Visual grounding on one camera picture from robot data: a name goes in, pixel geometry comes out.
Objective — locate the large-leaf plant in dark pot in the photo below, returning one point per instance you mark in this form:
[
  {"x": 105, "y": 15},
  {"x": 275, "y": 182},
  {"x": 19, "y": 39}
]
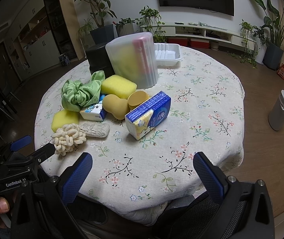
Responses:
[{"x": 273, "y": 21}]

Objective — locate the red storage box right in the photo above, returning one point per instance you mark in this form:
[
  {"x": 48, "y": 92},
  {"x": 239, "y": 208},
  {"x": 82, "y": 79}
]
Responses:
[{"x": 199, "y": 43}]

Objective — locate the blue yellow tissue pack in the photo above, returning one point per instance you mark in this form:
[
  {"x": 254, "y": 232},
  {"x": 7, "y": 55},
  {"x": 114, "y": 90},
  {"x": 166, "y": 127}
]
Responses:
[{"x": 148, "y": 115}]

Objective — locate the floral tablecloth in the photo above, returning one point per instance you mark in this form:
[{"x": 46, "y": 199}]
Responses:
[{"x": 138, "y": 178}]

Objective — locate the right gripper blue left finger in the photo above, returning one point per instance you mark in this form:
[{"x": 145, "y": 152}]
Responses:
[{"x": 74, "y": 176}]

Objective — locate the large yellow rectangular sponge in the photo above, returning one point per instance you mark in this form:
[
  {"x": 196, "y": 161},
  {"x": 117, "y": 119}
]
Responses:
[{"x": 118, "y": 86}]

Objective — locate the white TV console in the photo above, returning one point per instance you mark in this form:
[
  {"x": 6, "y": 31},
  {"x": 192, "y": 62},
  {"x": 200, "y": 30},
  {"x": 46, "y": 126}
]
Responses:
[{"x": 197, "y": 31}]

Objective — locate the small yellow square sponge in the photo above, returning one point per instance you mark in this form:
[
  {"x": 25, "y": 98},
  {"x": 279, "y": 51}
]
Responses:
[{"x": 64, "y": 117}]

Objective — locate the tall plant in dark pot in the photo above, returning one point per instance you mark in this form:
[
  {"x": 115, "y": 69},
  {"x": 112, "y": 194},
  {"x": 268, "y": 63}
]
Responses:
[{"x": 99, "y": 9}]

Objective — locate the small blue Vinda tissue pack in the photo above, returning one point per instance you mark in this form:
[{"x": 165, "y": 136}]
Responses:
[{"x": 94, "y": 112}]

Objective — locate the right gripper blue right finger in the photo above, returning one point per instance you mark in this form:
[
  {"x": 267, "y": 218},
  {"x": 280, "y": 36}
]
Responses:
[{"x": 212, "y": 177}]

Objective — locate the red storage box left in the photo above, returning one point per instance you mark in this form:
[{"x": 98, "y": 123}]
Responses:
[{"x": 178, "y": 40}]

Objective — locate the red storage box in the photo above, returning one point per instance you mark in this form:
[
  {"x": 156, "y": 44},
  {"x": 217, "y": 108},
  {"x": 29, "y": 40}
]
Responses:
[
  {"x": 178, "y": 40},
  {"x": 199, "y": 43}
]

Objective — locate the white cabinet wall unit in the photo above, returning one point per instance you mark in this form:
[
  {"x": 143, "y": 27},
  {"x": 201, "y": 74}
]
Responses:
[{"x": 36, "y": 40}]

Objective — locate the green satin cloth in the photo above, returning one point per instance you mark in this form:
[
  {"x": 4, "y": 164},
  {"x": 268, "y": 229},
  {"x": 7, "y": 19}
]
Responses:
[{"x": 75, "y": 95}]

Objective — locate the white plastic tray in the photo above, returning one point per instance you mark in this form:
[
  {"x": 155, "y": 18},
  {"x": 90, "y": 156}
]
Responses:
[{"x": 167, "y": 55}]

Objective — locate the round tan sponge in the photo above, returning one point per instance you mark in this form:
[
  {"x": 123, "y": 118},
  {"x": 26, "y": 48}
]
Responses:
[{"x": 137, "y": 98}]

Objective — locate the black cylindrical appliance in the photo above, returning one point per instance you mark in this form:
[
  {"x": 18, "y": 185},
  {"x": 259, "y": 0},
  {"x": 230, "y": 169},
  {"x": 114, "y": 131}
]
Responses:
[{"x": 98, "y": 60}]

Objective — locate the small plant on console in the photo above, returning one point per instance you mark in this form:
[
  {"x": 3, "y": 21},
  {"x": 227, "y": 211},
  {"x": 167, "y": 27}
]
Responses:
[{"x": 246, "y": 33}]

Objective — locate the plant in white ribbed pot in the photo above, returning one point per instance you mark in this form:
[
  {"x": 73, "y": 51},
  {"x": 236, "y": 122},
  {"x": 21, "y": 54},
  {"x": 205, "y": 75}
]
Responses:
[{"x": 125, "y": 27}]

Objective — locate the red sign on floor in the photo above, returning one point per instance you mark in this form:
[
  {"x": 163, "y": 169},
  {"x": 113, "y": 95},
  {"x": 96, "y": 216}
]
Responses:
[{"x": 280, "y": 71}]

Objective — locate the grey cylindrical bin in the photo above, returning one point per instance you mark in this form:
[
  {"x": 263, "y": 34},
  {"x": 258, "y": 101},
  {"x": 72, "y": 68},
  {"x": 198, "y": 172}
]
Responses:
[{"x": 276, "y": 115}]

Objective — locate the tan gourd-shaped sponge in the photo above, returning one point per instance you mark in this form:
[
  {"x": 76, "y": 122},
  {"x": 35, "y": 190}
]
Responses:
[{"x": 116, "y": 106}]

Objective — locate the cream chenille noodle pad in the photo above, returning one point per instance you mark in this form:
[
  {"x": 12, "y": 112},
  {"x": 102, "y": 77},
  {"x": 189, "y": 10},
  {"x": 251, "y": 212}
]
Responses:
[{"x": 67, "y": 138}]

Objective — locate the translucent plastic container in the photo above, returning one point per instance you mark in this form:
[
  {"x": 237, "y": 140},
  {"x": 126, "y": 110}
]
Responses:
[{"x": 133, "y": 57}]

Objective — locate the blue patterned box on floor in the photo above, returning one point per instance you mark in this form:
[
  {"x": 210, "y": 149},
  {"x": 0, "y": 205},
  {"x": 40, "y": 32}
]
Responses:
[{"x": 64, "y": 59}]

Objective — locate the white knitted scrubber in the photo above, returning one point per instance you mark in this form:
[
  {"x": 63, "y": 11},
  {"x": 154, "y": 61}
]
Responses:
[{"x": 95, "y": 129}]

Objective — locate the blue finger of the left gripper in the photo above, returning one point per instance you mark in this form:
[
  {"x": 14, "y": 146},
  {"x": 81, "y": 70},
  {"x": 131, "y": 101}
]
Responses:
[
  {"x": 20, "y": 143},
  {"x": 41, "y": 155}
]

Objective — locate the trailing green vine plant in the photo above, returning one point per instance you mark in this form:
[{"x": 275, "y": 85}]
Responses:
[{"x": 150, "y": 21}]

